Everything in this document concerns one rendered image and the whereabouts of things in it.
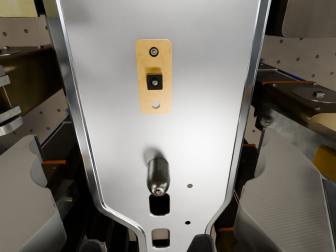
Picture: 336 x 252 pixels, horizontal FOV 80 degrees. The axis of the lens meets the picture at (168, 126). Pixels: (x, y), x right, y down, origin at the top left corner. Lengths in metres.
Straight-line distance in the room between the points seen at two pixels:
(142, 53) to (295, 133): 0.18
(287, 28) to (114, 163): 0.27
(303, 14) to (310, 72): 0.39
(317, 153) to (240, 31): 0.14
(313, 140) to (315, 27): 0.13
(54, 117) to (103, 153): 0.38
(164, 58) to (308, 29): 0.17
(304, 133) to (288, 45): 0.40
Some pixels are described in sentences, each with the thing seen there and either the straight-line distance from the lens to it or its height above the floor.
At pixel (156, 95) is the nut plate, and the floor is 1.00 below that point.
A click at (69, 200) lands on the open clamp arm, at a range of 0.35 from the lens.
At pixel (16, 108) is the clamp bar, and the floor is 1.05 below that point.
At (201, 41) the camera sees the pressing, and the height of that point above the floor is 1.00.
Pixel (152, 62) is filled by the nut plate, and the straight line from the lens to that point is 0.23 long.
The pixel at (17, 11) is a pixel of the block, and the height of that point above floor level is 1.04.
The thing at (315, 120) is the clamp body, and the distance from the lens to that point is 0.26.
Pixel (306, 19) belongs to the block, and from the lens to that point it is 0.30.
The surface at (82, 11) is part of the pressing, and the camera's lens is 0.24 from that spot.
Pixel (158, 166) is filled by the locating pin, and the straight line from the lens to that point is 0.27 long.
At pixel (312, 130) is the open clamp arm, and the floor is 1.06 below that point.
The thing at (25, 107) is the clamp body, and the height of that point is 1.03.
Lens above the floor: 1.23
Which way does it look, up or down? 62 degrees down
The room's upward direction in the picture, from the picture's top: 174 degrees clockwise
